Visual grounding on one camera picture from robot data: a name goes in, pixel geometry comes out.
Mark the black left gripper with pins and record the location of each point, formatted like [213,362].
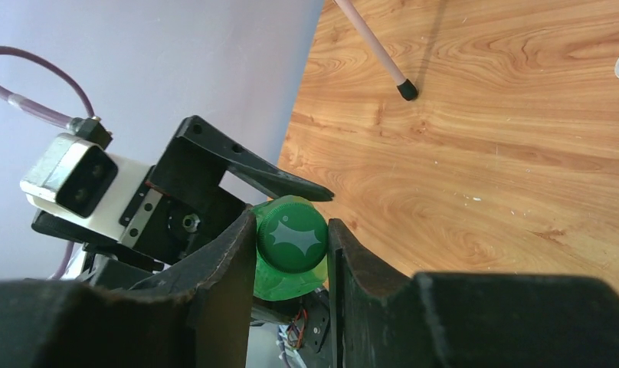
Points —
[180,206]

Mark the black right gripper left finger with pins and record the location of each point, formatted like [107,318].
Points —
[194,314]

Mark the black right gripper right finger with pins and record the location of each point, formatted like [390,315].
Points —
[383,318]

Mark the green plastic bottle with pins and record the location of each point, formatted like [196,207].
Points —
[292,242]

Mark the pink music stand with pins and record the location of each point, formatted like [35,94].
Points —
[405,87]

